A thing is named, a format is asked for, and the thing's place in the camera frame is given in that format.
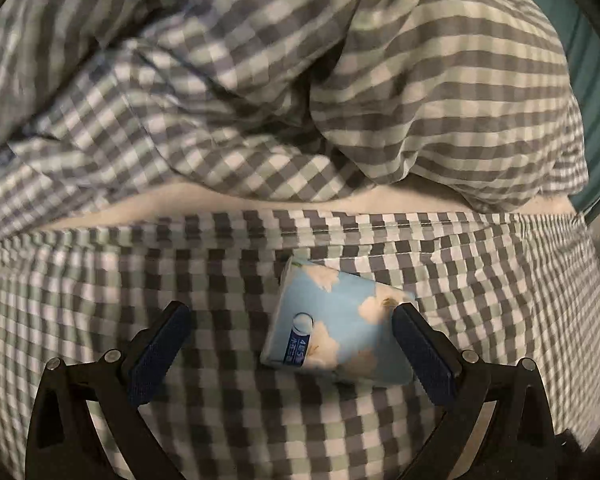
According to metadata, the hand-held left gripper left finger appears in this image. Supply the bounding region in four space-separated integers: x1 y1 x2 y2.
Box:
25 301 191 480

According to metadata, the grey white plaid bed sheet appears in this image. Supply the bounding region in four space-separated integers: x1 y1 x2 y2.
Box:
0 210 600 480

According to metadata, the grey white plaid duvet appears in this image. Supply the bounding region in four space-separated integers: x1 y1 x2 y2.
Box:
0 0 591 241

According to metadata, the light blue tissue pack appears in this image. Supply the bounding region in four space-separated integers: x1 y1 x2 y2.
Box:
259 255 420 387

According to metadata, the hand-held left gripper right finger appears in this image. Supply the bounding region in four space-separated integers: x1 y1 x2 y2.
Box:
392 304 556 480

